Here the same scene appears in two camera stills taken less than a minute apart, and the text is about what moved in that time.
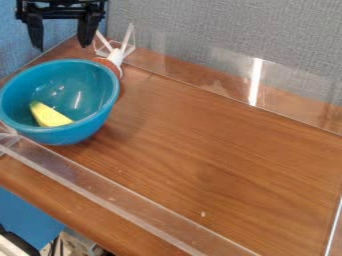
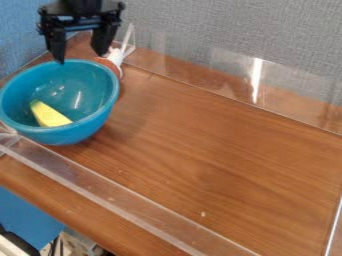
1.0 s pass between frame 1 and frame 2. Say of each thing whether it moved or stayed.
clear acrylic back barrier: stayed
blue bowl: stayed
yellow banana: stayed
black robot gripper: moved
